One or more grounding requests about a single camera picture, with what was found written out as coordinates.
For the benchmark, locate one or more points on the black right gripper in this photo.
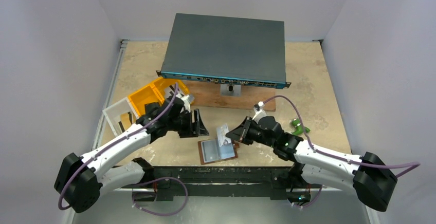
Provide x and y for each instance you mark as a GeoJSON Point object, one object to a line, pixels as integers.
{"type": "Point", "coordinates": [247, 132]}

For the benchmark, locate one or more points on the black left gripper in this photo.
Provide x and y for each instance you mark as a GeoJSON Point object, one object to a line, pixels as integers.
{"type": "Point", "coordinates": [190, 124]}

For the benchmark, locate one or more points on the white VIP credit card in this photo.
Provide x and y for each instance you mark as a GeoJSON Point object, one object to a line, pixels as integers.
{"type": "Point", "coordinates": [221, 132]}

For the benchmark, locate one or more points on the brown leather card holder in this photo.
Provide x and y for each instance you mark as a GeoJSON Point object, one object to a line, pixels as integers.
{"type": "Point", "coordinates": [211, 152]}

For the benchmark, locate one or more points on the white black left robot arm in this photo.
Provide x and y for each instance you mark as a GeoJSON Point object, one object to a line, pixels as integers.
{"type": "Point", "coordinates": [81, 180]}

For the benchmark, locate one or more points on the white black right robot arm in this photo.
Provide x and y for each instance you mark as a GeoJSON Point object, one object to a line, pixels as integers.
{"type": "Point", "coordinates": [366, 176]}

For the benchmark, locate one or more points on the white cards in bin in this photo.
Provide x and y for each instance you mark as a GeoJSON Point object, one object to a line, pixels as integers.
{"type": "Point", "coordinates": [169, 91]}

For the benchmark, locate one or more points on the green toy figure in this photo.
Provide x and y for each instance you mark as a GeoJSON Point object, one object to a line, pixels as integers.
{"type": "Point", "coordinates": [299, 129]}

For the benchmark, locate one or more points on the brown wooden board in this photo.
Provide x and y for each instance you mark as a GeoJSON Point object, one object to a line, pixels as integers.
{"type": "Point", "coordinates": [211, 95]}

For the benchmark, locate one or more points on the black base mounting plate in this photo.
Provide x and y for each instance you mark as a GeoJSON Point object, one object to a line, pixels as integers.
{"type": "Point", "coordinates": [273, 182]}

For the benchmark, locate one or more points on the yellow plastic bin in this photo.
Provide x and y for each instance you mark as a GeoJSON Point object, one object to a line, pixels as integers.
{"type": "Point", "coordinates": [156, 91]}

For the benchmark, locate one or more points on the white plastic bin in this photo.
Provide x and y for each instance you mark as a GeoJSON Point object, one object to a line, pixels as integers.
{"type": "Point", "coordinates": [113, 112]}

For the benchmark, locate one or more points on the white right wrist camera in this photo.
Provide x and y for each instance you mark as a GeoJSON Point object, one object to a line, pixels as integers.
{"type": "Point", "coordinates": [259, 111]}

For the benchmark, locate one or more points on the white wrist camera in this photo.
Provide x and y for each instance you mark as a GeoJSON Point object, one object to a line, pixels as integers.
{"type": "Point", "coordinates": [187, 99]}
{"type": "Point", "coordinates": [259, 111]}

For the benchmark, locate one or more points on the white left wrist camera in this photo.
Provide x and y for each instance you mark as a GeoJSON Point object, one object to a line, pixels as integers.
{"type": "Point", "coordinates": [187, 99]}

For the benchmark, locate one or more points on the grey metal camera stand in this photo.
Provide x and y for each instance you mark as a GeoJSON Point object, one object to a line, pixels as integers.
{"type": "Point", "coordinates": [230, 90]}

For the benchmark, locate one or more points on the grey blue network switch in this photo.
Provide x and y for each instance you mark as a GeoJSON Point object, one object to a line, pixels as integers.
{"type": "Point", "coordinates": [226, 50]}

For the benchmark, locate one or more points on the aluminium frame rail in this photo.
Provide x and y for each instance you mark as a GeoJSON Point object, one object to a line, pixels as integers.
{"type": "Point", "coordinates": [97, 140]}

